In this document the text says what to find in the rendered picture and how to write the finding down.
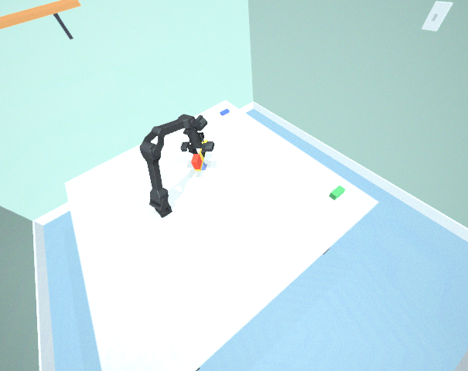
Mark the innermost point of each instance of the green block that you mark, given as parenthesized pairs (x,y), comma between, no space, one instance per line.
(338,191)

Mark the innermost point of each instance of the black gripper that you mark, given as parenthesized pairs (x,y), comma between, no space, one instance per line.
(197,143)

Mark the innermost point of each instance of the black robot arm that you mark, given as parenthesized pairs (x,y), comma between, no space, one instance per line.
(152,153)

